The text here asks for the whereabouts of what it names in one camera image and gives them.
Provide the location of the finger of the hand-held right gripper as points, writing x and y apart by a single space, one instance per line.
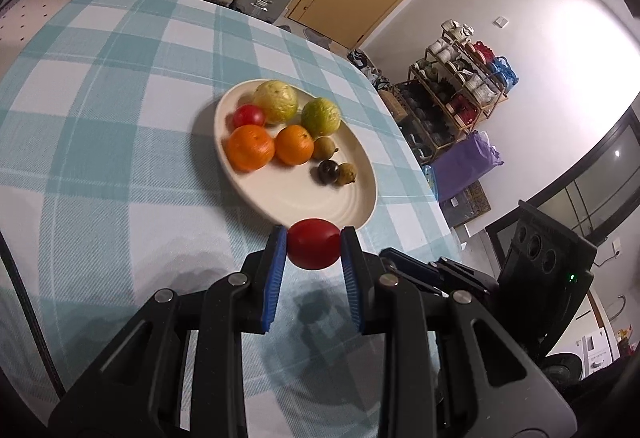
470 275
405 264

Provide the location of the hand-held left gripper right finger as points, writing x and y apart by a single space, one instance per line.
352 288

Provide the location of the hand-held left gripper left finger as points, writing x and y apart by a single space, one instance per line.
274 288

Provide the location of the red tomato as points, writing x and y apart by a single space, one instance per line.
314 244
248 116

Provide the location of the cream oval plate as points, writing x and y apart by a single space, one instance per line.
290 198

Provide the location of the small brown kiwi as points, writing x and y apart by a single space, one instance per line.
324 148
347 174

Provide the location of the dark purple plum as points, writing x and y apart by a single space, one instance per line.
328 171

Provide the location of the large orange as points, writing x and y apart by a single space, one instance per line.
250 148

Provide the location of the small orange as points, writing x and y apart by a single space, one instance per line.
295 145

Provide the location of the white appliance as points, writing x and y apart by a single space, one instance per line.
592 343

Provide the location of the purple bag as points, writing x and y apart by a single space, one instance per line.
465 166

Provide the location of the green guava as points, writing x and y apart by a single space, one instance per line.
321 117

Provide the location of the wooden shoe rack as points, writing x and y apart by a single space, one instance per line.
450 88

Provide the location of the yellow guava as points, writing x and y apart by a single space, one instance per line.
275 101

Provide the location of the blue plastic bag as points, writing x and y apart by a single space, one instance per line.
505 74

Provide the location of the patterned shoe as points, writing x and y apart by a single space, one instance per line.
362 62

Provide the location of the blue white checked tablecloth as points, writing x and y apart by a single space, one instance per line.
125 143

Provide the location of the white dotted cushion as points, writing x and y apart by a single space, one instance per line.
30 18

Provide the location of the white light switch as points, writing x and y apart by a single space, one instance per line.
502 21

